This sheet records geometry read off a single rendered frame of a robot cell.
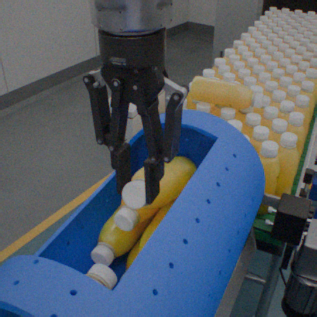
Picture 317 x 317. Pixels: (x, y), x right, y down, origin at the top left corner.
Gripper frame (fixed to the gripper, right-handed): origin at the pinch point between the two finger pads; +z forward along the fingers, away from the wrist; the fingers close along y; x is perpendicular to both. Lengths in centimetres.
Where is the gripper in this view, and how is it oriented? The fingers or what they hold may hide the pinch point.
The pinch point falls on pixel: (137, 174)
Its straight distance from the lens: 52.3
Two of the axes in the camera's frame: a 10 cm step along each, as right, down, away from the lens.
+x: 4.3, -5.1, 7.4
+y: 9.0, 2.5, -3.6
